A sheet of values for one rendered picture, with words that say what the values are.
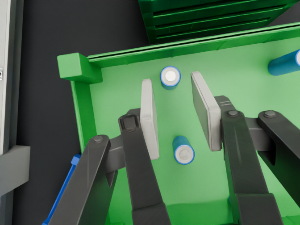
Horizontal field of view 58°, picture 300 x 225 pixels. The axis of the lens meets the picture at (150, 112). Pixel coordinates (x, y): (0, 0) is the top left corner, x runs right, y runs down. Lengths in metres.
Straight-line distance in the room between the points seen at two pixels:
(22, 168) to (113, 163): 0.63
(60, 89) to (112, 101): 0.46
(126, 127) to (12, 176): 0.61
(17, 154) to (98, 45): 0.34
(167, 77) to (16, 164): 0.57
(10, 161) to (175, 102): 0.51
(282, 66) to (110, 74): 0.18
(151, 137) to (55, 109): 0.61
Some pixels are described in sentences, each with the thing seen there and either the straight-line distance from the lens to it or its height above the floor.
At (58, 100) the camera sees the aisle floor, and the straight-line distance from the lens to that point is 0.76.
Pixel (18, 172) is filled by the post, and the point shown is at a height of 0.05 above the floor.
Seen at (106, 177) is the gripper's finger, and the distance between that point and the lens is 0.16.
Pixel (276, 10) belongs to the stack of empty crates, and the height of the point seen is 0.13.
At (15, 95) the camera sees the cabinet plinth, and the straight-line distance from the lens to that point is 0.79.
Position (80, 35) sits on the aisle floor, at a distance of 0.76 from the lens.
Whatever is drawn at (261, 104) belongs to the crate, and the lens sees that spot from 0.32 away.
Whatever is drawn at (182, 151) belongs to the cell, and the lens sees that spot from 0.24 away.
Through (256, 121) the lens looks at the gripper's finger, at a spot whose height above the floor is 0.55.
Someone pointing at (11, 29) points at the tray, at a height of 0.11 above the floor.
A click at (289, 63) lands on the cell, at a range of 0.28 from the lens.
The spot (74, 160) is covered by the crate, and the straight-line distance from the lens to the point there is 0.68.
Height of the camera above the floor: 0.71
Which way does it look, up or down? 86 degrees down
